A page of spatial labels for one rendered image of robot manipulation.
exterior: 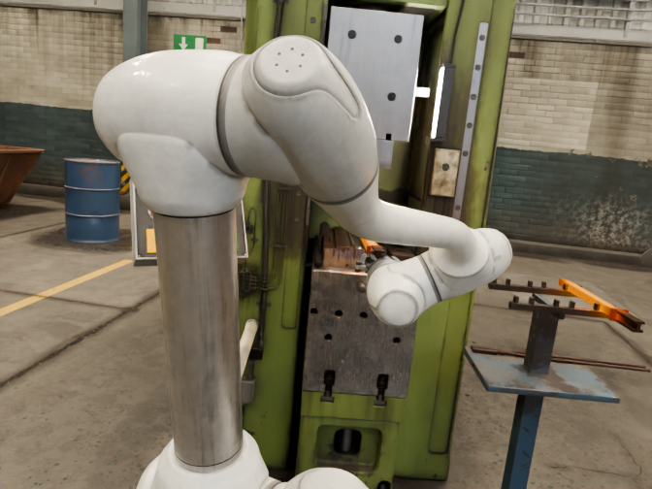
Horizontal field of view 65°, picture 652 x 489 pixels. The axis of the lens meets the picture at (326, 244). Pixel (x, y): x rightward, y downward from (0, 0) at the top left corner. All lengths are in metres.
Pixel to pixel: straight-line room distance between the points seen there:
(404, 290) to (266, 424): 1.36
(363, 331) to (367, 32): 0.99
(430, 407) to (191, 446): 1.54
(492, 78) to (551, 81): 6.02
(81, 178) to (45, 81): 3.79
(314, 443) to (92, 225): 4.59
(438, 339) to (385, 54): 1.07
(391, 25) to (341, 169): 1.29
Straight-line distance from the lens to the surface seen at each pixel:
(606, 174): 8.21
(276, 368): 2.10
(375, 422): 1.99
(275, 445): 2.26
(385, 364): 1.88
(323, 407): 1.94
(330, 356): 1.85
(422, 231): 0.80
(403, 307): 0.96
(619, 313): 1.65
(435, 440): 2.31
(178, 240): 0.63
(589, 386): 1.84
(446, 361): 2.15
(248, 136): 0.52
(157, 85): 0.58
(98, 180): 6.10
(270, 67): 0.49
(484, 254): 0.98
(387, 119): 1.77
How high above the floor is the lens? 1.35
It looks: 11 degrees down
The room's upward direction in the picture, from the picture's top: 5 degrees clockwise
